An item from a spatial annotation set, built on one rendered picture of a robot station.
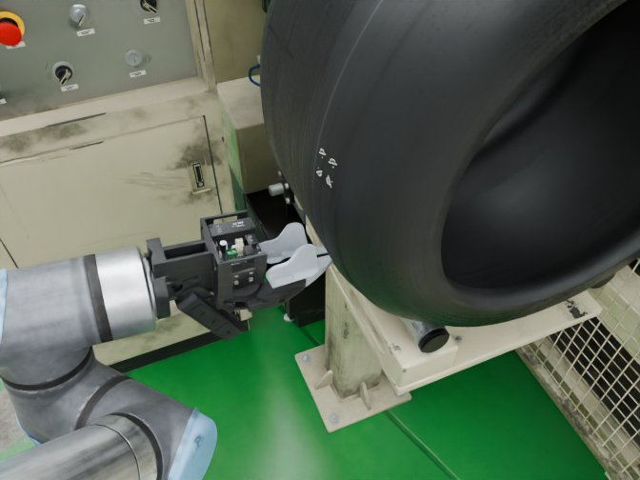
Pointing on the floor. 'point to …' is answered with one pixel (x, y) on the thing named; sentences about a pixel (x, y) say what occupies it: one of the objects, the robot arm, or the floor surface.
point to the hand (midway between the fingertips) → (323, 260)
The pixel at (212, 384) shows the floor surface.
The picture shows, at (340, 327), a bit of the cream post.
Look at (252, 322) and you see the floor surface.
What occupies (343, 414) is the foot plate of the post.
